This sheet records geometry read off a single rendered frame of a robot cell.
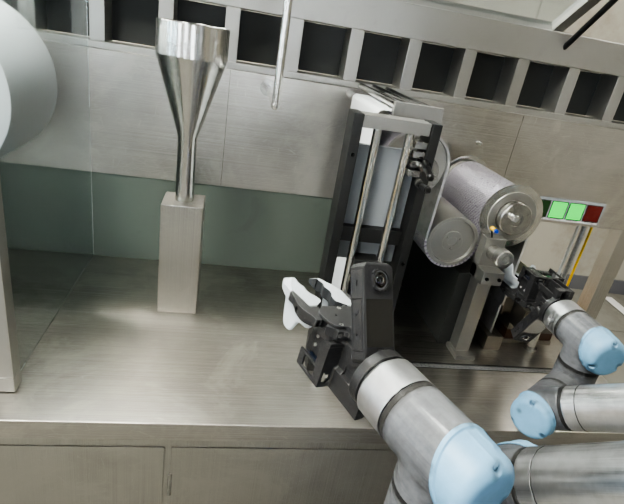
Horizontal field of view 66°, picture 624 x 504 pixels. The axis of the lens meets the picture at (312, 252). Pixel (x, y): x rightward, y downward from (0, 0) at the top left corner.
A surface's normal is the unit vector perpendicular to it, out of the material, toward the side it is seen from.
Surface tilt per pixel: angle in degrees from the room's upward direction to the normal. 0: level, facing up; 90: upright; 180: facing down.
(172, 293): 90
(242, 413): 0
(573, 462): 62
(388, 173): 90
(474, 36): 90
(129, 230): 90
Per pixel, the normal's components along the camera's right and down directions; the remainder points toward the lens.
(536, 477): -0.89, -0.32
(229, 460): 0.13, 0.43
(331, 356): 0.47, 0.43
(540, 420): -0.75, 0.16
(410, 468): -0.87, 0.07
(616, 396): -0.72, -0.57
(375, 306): 0.57, -0.11
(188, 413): 0.16, -0.90
